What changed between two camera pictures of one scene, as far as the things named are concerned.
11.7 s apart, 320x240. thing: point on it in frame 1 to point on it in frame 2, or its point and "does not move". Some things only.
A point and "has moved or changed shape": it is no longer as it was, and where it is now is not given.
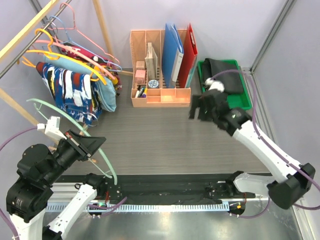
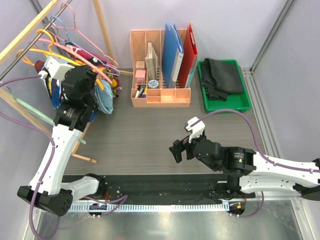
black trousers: x=232 y=81 does not move
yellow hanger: x=56 y=55 has moved or changed shape
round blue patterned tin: x=153 y=83 does not move
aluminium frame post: x=289 y=5 does not move
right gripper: x=198 y=101 to x=179 y=146
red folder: x=190 y=58 does not move
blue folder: x=172 y=55 does not move
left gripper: x=84 y=144 to x=92 y=75
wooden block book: x=151 y=61 does not move
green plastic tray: x=241 y=100 does not move
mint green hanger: x=88 y=133 to x=39 y=113
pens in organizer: x=141 y=92 does not move
